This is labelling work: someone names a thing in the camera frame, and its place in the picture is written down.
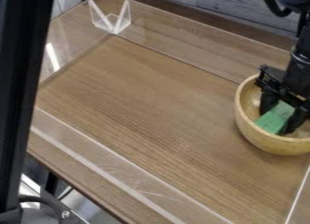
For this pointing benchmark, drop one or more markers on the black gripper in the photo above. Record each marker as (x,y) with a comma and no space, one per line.
(276,91)

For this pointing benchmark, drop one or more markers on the green rectangular block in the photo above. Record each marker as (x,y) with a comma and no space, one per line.
(274,120)

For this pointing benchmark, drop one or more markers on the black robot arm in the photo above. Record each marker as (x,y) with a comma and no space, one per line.
(296,73)

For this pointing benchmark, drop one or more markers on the brown wooden bowl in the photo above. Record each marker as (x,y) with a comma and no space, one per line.
(286,145)

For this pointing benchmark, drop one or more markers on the black table leg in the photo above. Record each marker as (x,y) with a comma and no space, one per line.
(50,183)

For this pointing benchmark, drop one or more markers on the clear acrylic tray wall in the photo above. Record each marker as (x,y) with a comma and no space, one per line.
(133,122)

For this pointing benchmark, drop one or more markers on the clear acrylic corner bracket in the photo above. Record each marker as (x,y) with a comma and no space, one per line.
(111,23)

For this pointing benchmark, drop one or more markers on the black metal bracket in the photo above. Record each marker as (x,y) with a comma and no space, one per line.
(57,213)

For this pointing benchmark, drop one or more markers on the black vertical post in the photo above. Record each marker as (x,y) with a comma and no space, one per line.
(24,21)

